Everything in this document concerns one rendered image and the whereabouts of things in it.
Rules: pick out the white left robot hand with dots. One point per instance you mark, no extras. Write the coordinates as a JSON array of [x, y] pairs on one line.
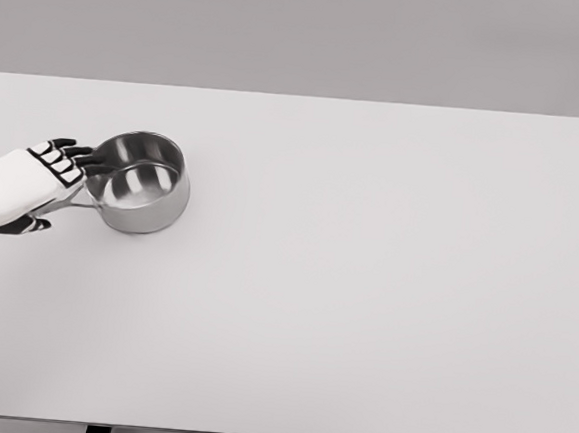
[[26, 178]]

